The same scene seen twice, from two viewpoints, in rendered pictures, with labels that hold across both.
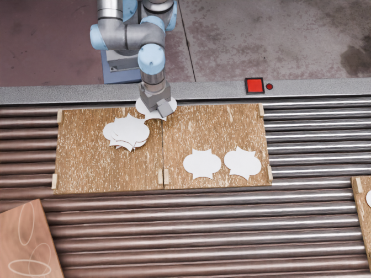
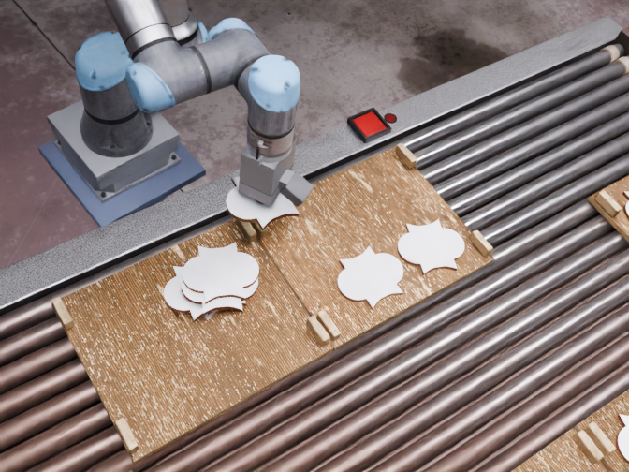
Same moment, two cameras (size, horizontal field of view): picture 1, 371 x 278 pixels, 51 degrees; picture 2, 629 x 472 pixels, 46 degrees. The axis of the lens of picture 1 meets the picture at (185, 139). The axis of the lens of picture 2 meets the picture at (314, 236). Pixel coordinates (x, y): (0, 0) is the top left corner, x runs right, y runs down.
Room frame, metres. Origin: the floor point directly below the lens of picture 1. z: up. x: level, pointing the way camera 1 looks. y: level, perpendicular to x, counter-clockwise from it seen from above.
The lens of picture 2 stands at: (-0.06, 0.50, 2.20)
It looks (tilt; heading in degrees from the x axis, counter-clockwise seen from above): 56 degrees down; 323
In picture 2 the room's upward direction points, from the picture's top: 11 degrees clockwise
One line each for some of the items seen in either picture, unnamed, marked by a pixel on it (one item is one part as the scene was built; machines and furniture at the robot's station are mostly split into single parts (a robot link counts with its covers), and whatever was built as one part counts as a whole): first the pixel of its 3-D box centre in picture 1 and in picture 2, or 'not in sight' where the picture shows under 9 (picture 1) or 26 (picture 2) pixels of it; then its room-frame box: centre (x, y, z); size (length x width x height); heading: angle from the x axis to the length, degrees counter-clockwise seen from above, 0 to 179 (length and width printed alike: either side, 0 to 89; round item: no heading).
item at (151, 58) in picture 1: (152, 63); (272, 95); (0.64, 0.11, 1.38); 0.09 x 0.08 x 0.11; 4
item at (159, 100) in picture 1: (157, 96); (278, 169); (0.61, 0.10, 1.23); 0.12 x 0.09 x 0.16; 37
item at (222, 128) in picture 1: (215, 144); (368, 239); (0.58, -0.12, 0.93); 0.41 x 0.35 x 0.02; 96
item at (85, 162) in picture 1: (110, 148); (192, 327); (0.54, 0.29, 0.93); 0.41 x 0.35 x 0.02; 96
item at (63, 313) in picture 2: (60, 117); (63, 313); (0.65, 0.50, 0.95); 0.06 x 0.02 x 0.03; 6
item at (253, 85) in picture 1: (254, 86); (369, 125); (0.86, -0.28, 0.92); 0.06 x 0.06 x 0.01; 5
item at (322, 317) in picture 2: (166, 177); (328, 325); (0.42, 0.06, 0.95); 0.06 x 0.02 x 0.03; 6
